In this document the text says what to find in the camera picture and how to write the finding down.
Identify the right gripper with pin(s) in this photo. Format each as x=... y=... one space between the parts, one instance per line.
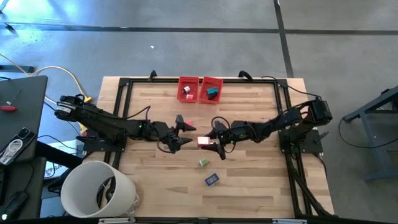
x=234 y=133

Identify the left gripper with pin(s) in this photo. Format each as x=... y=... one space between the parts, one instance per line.
x=164 y=137

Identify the green white plug charger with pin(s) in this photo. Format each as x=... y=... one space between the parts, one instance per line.
x=204 y=162

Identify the red white plug charger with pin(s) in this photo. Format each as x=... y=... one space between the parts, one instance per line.
x=189 y=96

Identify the dark blue box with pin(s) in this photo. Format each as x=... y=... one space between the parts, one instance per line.
x=211 y=179

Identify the black rectangular box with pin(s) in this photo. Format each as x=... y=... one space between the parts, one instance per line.
x=212 y=96

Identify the turquoise rectangular box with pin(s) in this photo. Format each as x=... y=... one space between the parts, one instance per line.
x=213 y=90

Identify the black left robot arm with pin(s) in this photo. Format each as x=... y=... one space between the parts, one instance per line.
x=102 y=123

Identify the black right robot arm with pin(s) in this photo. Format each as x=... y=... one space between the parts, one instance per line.
x=280 y=123

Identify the red plastic basket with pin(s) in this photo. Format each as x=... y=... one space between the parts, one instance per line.
x=180 y=93
x=203 y=98

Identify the small white plug charger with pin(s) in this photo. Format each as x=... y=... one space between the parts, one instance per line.
x=186 y=89

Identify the white bucket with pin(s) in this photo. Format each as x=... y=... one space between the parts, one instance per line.
x=77 y=186

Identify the white printed box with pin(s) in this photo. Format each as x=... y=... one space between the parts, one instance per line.
x=54 y=169

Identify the dark grey side table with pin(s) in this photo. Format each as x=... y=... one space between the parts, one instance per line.
x=28 y=102

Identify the smartphone in clear case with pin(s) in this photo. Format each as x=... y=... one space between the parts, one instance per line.
x=15 y=146

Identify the black floor bar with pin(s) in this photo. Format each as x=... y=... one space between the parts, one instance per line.
x=18 y=69

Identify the black computer mouse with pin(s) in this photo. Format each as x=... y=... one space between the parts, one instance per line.
x=14 y=203

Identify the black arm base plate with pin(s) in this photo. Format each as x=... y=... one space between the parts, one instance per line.
x=93 y=144
x=308 y=146

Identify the silver table bracket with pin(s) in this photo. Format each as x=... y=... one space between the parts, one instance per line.
x=289 y=221
x=115 y=221

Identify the blue grey desk frame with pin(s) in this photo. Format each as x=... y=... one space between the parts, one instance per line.
x=374 y=149

